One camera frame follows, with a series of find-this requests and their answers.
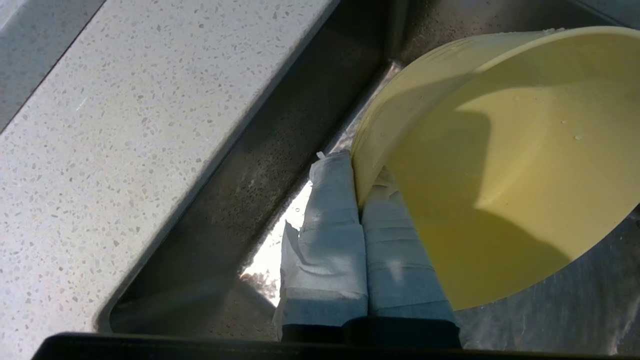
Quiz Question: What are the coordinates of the yellow plastic bowl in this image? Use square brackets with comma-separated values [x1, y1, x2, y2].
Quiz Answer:
[350, 26, 640, 312]

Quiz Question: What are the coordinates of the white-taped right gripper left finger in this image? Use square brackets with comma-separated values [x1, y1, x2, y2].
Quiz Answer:
[273, 150, 370, 342]

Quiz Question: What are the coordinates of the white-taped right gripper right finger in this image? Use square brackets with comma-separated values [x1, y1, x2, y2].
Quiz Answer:
[361, 167, 458, 327]

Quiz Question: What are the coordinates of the stainless steel sink basin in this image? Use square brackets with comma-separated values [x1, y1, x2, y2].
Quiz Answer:
[95, 0, 640, 351]

